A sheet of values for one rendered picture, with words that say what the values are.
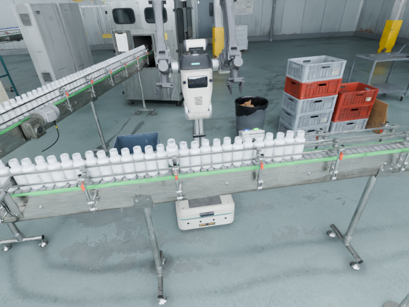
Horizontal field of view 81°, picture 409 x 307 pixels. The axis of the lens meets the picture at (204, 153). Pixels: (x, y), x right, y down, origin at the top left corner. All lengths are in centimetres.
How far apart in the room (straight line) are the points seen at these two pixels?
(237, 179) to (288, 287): 101
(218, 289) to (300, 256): 73
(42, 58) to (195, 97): 561
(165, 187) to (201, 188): 20
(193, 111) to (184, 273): 125
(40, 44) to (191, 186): 607
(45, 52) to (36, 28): 50
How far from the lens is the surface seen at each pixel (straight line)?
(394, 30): 1107
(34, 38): 707
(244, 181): 141
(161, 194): 138
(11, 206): 152
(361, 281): 232
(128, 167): 130
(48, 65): 706
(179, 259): 217
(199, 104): 186
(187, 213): 215
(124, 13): 500
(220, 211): 218
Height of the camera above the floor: 178
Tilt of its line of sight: 32 degrees down
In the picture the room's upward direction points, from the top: 2 degrees counter-clockwise
